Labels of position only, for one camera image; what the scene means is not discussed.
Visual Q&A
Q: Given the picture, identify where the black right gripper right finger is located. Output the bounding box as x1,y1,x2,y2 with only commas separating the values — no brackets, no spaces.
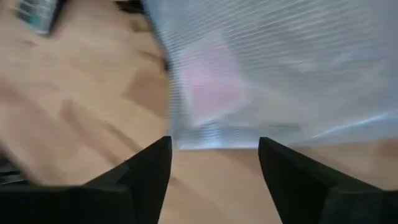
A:
257,136,398,224

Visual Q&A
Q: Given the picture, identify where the pink white playing cards box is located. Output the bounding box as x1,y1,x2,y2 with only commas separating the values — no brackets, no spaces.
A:
182,39,251,127

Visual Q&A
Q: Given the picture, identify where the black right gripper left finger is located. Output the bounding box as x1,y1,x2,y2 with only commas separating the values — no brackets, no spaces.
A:
0,136,173,224

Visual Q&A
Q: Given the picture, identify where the grey desktop calculator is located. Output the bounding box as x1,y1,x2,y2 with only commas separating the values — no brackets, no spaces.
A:
15,0,62,35

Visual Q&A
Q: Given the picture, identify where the white mesh zip pouch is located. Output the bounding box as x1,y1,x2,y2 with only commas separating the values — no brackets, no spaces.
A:
141,0,398,151

